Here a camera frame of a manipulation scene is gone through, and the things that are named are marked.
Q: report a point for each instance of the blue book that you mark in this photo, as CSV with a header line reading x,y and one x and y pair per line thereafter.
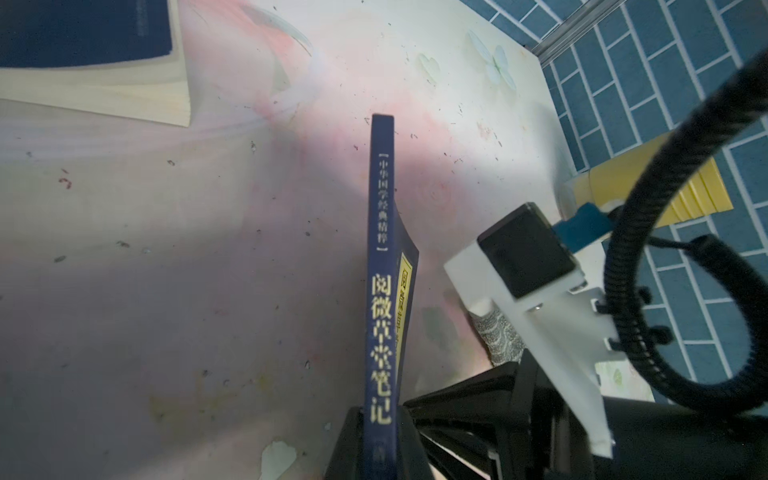
x,y
116,58
388,284

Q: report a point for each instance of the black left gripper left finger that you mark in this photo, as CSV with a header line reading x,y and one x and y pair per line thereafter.
x,y
346,460

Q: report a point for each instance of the yellow pen cup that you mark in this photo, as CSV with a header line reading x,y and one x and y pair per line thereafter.
x,y
691,185

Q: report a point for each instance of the grey striped cloth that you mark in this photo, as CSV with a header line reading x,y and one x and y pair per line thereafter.
x,y
501,340

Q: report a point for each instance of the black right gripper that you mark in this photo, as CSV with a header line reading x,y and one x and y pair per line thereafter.
x,y
509,422

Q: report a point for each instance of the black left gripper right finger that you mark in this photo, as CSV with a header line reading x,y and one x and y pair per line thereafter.
x,y
412,460

